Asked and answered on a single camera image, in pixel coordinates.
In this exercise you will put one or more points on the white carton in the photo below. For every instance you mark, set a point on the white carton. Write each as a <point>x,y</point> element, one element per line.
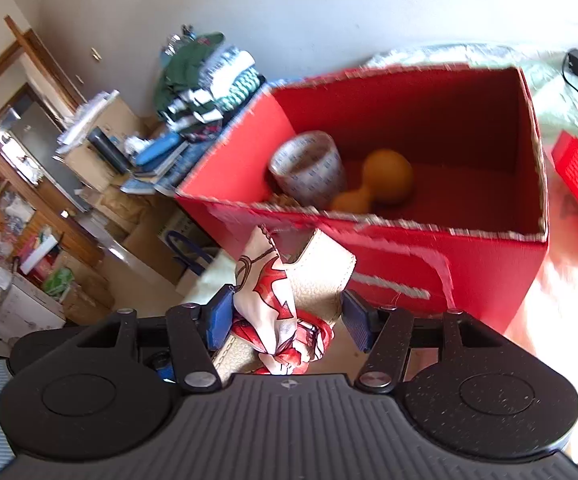
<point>21,310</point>

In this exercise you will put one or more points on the black bottle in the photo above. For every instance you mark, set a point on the black bottle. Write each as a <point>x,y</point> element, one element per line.
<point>108,149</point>

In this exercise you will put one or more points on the orange dumbbell toy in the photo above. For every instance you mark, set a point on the orange dumbbell toy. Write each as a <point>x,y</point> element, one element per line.
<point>379,180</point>

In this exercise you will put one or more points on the stack of books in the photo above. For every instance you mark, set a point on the stack of books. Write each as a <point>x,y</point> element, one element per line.
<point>161,165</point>

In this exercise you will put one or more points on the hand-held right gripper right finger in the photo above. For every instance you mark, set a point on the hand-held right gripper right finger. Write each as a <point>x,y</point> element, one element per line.
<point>356,317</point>

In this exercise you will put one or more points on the red white printed cloth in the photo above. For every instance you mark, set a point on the red white printed cloth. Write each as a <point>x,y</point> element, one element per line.
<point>269,305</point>

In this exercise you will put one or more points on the pile of folded clothes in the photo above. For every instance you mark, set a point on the pile of folded clothes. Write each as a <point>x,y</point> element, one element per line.
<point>204,80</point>

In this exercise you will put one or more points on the wooden cabinet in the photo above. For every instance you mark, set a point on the wooden cabinet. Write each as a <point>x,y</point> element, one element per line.
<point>24,170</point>

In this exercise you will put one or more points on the beige fuzzy pouch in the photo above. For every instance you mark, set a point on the beige fuzzy pouch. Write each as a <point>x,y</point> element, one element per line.
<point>314,280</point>

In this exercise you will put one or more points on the green packet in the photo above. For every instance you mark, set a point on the green packet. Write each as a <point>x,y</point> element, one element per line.
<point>59,281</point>

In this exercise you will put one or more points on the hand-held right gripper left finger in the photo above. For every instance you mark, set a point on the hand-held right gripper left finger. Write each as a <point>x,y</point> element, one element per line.
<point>219,315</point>

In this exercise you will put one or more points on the red cardboard box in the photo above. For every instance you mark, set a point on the red cardboard box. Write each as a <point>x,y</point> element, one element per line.
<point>419,170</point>

